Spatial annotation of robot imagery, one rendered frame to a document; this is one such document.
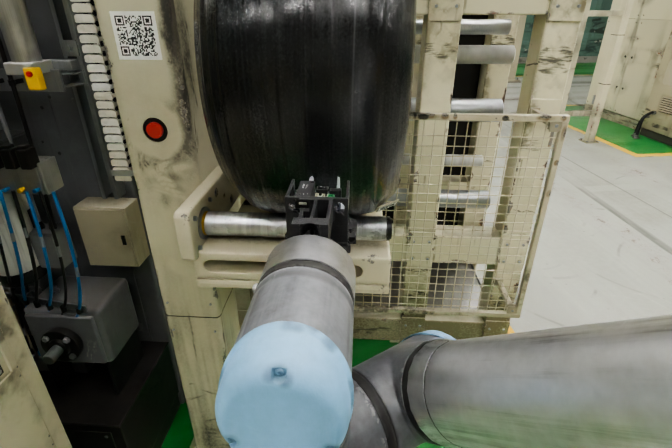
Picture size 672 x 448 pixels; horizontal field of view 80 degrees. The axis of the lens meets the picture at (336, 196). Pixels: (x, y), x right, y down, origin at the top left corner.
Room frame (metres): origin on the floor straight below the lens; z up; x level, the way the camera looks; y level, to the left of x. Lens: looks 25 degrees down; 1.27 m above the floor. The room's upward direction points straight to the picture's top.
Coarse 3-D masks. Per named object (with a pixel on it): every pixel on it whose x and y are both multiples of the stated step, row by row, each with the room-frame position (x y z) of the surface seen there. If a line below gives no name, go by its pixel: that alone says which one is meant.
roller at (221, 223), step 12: (204, 216) 0.65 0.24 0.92; (216, 216) 0.65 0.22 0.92; (228, 216) 0.65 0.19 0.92; (240, 216) 0.64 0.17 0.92; (252, 216) 0.64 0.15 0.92; (264, 216) 0.64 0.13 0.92; (276, 216) 0.64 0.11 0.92; (360, 216) 0.64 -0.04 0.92; (372, 216) 0.64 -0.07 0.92; (384, 216) 0.64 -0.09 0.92; (204, 228) 0.64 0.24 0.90; (216, 228) 0.63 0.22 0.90; (228, 228) 0.63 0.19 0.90; (240, 228) 0.63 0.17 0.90; (252, 228) 0.63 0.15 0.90; (264, 228) 0.63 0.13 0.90; (276, 228) 0.63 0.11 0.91; (360, 228) 0.62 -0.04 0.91; (372, 228) 0.62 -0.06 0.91; (384, 228) 0.62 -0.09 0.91; (372, 240) 0.63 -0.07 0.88; (384, 240) 0.62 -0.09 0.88
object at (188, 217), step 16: (208, 176) 0.77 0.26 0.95; (224, 176) 0.79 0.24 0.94; (208, 192) 0.70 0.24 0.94; (224, 192) 0.78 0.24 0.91; (192, 208) 0.62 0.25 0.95; (208, 208) 0.68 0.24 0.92; (224, 208) 0.77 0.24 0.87; (176, 224) 0.60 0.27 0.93; (192, 224) 0.61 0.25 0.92; (192, 240) 0.60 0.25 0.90; (192, 256) 0.60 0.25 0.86
